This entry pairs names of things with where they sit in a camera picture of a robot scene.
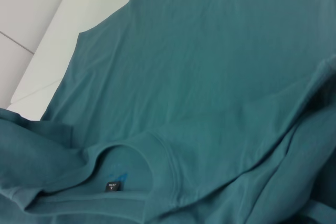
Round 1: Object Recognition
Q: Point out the teal t-shirt with cream print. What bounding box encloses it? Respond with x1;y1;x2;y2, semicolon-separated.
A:
0;0;336;224

